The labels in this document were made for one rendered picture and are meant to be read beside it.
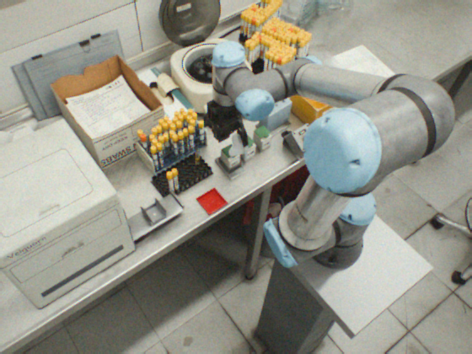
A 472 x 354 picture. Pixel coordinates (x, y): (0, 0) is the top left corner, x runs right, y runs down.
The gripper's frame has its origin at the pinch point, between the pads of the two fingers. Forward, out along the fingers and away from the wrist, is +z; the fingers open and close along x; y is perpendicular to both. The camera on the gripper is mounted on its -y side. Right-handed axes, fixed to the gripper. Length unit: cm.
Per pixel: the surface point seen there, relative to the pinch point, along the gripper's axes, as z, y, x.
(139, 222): 7.9, 33.7, 2.6
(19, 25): -20, 33, -56
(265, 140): 6.6, -12.9, 1.4
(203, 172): 10.0, 8.7, -2.1
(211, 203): 11.7, 12.5, 7.7
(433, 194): 100, -117, 28
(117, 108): 5.7, 18.3, -36.8
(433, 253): 99, -89, 50
